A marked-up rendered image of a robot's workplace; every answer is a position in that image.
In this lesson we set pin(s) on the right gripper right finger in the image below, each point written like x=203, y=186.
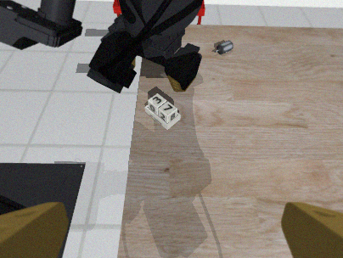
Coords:
x=312, y=231

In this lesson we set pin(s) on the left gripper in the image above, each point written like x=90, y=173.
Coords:
x=181, y=64

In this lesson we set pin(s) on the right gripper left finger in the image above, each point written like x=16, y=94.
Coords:
x=34, y=232

